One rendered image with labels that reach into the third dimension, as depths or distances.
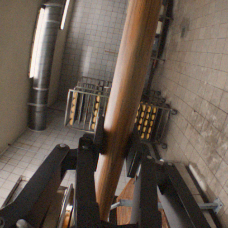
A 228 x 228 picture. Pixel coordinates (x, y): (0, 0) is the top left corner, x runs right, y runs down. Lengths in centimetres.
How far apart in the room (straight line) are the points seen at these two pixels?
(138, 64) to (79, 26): 516
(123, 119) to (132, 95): 2
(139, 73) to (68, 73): 520
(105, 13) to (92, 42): 88
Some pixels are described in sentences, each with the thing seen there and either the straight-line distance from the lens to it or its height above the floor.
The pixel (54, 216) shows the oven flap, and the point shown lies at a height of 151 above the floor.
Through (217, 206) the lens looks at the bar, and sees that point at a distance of 191.
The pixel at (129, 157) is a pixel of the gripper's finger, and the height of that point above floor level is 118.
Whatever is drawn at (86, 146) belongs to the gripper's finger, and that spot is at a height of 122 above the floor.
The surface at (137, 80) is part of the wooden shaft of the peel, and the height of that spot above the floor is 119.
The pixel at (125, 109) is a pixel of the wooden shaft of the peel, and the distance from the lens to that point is 17.
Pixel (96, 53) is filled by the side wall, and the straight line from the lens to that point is 520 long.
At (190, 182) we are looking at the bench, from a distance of 212.
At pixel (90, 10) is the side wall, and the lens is 535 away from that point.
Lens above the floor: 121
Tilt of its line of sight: 4 degrees down
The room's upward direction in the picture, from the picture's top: 79 degrees counter-clockwise
